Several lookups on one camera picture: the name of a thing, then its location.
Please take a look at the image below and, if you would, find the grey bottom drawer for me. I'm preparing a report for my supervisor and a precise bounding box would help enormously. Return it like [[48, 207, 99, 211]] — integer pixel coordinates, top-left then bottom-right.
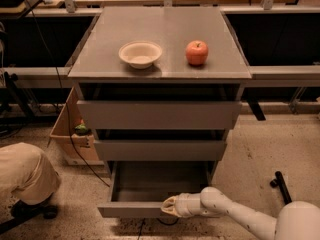
[[98, 161, 215, 218]]

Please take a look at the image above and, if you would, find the grey drawer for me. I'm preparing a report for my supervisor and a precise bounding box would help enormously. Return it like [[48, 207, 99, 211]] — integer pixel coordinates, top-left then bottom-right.
[[98, 161, 215, 218], [77, 100, 241, 130], [94, 130, 226, 161]]

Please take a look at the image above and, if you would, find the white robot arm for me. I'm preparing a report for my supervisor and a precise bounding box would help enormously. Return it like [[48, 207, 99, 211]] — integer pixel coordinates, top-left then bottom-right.
[[161, 187, 320, 240]]

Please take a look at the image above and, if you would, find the grey middle drawer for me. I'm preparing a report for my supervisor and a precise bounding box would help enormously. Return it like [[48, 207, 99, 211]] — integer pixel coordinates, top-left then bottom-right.
[[94, 130, 226, 161]]

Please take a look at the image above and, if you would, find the grey drawer cabinet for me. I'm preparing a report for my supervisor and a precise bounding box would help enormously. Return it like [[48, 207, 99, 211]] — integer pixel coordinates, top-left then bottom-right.
[[67, 6, 253, 178]]

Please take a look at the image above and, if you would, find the grey top drawer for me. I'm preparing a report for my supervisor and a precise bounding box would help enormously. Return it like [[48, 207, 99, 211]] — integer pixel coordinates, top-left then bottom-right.
[[77, 100, 241, 130]]

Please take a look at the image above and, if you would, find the black metal bar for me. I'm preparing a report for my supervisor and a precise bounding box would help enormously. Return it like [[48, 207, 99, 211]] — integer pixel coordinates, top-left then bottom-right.
[[270, 171, 292, 205]]

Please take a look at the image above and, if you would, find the cardboard box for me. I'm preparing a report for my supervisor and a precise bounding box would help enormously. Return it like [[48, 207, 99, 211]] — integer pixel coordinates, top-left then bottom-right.
[[50, 89, 102, 165]]

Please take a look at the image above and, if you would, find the green object in box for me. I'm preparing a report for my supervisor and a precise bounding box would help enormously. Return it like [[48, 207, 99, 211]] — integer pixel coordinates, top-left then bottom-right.
[[74, 124, 89, 136]]

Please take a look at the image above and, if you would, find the red apple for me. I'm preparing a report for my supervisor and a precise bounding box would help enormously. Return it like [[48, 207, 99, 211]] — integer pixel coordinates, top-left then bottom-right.
[[185, 40, 209, 66]]

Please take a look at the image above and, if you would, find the person's beige trouser leg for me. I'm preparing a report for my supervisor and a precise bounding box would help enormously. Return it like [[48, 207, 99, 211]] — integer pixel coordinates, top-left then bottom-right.
[[0, 142, 61, 205]]

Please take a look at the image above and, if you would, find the black shoe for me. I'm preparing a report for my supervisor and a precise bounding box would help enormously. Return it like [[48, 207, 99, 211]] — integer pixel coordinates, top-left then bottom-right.
[[10, 200, 58, 219]]

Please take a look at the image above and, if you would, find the black floor cable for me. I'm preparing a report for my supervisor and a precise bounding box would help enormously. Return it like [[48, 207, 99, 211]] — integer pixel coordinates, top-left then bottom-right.
[[14, 0, 180, 240]]

